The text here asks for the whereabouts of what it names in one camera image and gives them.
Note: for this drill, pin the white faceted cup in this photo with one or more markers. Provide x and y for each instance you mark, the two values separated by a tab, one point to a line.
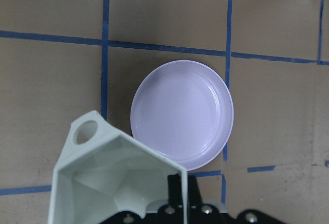
102	171

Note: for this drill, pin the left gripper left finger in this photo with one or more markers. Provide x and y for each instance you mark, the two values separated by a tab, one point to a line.
174	190

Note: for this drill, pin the lavender plate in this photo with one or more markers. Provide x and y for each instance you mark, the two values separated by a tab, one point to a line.
183	110

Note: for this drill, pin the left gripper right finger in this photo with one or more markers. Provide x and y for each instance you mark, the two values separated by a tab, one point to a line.
194	195

